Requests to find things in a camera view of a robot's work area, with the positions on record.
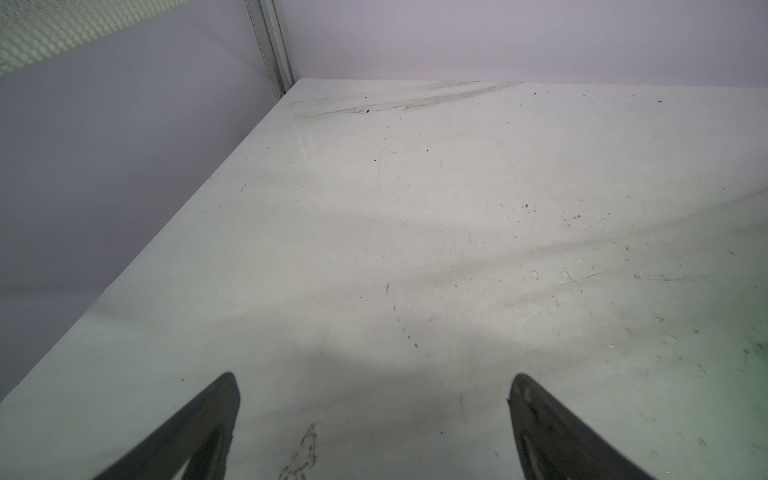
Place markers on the aluminium frame post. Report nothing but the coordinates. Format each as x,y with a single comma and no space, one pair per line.
271,34

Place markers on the white mesh wall shelf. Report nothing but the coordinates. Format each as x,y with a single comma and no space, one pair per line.
35,30

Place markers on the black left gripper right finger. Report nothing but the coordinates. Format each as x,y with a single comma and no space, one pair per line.
553,443

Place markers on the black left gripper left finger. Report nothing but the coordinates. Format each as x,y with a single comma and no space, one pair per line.
193,443

